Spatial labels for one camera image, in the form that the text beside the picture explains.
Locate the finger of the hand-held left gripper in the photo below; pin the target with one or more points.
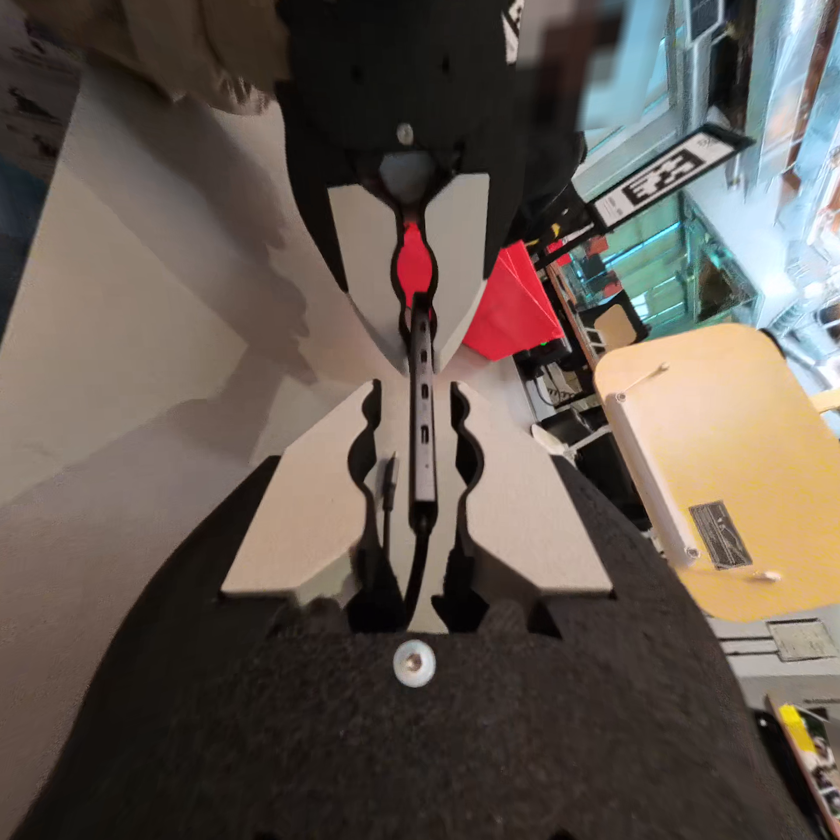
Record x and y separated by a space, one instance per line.
364 262
463 262

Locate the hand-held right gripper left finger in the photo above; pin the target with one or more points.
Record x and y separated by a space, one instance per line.
302 525

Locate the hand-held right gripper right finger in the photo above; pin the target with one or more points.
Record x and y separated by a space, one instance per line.
531 525

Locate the red plastic bin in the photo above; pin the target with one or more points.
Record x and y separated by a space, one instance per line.
512 308

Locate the grey USB hub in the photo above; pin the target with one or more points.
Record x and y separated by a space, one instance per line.
423 459

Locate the grey desk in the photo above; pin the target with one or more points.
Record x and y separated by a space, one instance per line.
164 328

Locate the printed marker tag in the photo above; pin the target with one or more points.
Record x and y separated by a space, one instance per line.
663 177

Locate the wooden book stand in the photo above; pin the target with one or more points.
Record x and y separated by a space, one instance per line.
754 459

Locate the printed paper sheet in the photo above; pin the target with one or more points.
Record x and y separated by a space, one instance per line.
33 85

